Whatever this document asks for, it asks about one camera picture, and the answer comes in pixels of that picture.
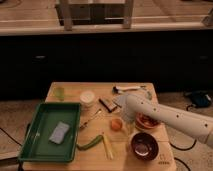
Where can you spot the white paper cup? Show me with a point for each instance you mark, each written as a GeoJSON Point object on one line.
{"type": "Point", "coordinates": [87, 98]}

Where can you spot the blue sponge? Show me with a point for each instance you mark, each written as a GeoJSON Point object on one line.
{"type": "Point", "coordinates": [59, 133]}

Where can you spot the wooden stool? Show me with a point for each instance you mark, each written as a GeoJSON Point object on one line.
{"type": "Point", "coordinates": [94, 12]}

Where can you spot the dark rectangular block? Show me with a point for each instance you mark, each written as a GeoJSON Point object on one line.
{"type": "Point", "coordinates": [109, 105]}

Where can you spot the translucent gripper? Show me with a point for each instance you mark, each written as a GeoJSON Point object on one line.
{"type": "Point", "coordinates": [128, 115]}

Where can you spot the green plastic tray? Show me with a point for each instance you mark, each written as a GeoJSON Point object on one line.
{"type": "Point", "coordinates": [38, 147]}

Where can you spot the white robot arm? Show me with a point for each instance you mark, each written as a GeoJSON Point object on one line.
{"type": "Point", "coordinates": [197, 126]}

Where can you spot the orange bowl with food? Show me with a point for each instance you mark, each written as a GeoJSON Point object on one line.
{"type": "Point", "coordinates": [145, 122]}

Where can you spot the metal spoon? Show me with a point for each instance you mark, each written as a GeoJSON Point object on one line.
{"type": "Point", "coordinates": [84, 125]}

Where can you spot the yellow stick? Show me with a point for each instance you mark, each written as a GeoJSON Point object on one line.
{"type": "Point", "coordinates": [108, 147]}

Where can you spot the green translucent cup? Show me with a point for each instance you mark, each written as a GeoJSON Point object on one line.
{"type": "Point", "coordinates": [59, 93]}

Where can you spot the dark brown bowl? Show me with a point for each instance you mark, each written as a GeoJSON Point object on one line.
{"type": "Point", "coordinates": [144, 146]}

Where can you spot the orange apple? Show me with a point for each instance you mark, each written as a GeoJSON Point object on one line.
{"type": "Point", "coordinates": [116, 124]}

